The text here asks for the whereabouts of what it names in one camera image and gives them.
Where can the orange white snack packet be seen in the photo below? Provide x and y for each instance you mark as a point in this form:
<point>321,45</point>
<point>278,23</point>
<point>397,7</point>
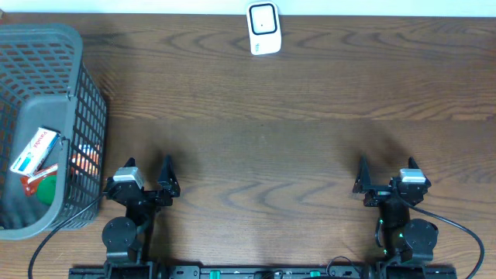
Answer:
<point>86,159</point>

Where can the white barcode scanner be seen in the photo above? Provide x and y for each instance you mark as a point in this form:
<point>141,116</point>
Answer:
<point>264,28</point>

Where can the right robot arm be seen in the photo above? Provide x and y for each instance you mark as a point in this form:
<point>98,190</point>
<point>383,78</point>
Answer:
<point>408,243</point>

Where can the white Panadol medicine box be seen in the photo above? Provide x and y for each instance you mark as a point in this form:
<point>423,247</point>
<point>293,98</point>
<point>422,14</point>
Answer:
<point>35,152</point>

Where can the grey plastic basket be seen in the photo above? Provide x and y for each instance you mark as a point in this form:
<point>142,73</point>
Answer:
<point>45,84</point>

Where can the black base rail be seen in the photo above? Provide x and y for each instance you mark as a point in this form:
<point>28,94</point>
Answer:
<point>195,272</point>

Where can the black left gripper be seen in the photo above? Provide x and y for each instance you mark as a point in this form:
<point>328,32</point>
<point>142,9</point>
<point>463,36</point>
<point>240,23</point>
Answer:
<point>167,181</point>

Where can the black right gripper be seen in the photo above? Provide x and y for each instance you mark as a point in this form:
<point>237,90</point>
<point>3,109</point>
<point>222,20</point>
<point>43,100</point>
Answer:
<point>363,184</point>

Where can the orange snack bar wrapper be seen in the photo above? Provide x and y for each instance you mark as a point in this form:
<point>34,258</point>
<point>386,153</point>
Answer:
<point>30,183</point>

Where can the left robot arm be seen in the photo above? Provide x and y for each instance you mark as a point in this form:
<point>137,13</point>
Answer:
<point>127,238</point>

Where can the green lid white jar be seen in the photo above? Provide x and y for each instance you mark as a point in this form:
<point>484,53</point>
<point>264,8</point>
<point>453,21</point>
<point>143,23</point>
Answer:
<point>46,190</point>

